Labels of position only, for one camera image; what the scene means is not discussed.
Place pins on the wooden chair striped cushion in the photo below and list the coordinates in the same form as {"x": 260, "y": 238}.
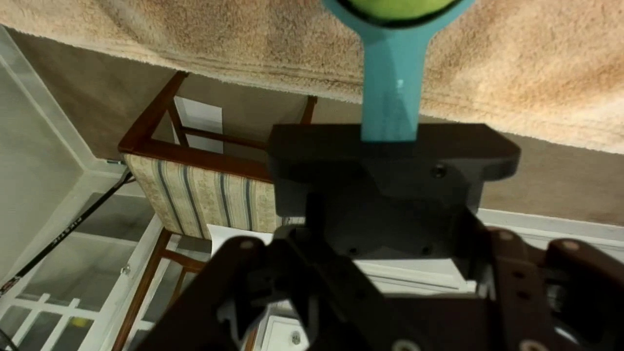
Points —
{"x": 196, "y": 195}

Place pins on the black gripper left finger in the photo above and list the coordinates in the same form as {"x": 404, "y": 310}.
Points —
{"x": 247, "y": 293}

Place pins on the green ball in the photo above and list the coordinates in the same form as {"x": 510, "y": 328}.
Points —
{"x": 397, "y": 8}

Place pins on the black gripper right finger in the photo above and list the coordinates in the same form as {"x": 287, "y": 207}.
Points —
{"x": 559, "y": 299}

